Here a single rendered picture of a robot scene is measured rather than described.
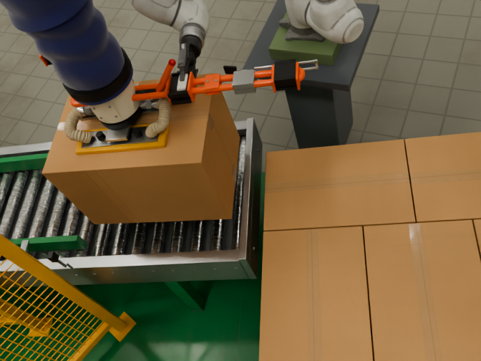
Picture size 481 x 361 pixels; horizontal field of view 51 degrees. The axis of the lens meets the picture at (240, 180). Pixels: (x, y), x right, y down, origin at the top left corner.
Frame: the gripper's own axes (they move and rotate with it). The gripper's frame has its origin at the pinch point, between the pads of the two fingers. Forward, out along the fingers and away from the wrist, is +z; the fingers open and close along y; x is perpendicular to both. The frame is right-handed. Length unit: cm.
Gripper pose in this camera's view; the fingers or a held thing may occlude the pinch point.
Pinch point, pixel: (185, 87)
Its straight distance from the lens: 169.9
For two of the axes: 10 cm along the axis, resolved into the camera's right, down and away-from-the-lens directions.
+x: -9.7, 0.8, 2.3
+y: 2.4, 5.3, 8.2
